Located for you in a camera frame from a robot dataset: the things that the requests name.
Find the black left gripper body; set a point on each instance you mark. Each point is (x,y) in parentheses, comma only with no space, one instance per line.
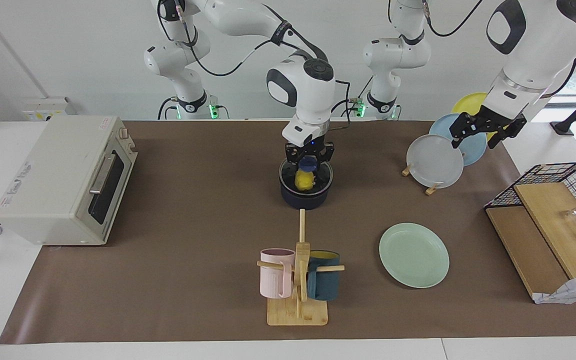
(488,122)

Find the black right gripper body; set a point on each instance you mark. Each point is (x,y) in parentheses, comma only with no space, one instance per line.
(309,150)

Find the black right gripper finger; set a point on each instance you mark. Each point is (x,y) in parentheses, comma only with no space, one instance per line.
(323,169)
(293,167)

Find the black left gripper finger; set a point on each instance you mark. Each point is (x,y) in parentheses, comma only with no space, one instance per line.
(495,140)
(457,141)

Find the glass lid with blue knob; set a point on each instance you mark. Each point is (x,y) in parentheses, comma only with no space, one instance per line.
(309,163)

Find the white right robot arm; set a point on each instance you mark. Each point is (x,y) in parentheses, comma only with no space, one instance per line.
(308,100)

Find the light blue plate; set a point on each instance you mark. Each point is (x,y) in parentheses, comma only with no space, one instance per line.
(440,127)

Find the yellow plate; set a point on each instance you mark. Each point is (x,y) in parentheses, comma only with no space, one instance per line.
(470,102)

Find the grey plate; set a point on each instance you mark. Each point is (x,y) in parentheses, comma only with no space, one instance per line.
(435,162)

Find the wooden plate rack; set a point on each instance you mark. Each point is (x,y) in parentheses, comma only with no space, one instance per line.
(432,190)

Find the green plate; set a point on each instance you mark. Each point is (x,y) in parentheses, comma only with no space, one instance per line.
(413,255)

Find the brown table mat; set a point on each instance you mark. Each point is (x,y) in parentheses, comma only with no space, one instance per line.
(208,180)

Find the light wooden cutting board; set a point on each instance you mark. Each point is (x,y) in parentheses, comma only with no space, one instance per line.
(553,220)

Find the pink mug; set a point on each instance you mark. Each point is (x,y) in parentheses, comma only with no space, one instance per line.
(273,280)

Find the brown wooden board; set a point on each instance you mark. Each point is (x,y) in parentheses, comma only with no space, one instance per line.
(528,250)

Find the dark teal mug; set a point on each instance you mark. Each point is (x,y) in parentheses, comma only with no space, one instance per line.
(325,285)

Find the wooden mug rack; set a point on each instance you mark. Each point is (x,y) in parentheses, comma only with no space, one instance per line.
(298,312)

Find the cream toaster oven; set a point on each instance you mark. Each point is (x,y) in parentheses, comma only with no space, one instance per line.
(53,185)

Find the white wall outlet box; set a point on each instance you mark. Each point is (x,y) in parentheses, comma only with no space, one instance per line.
(48,107)

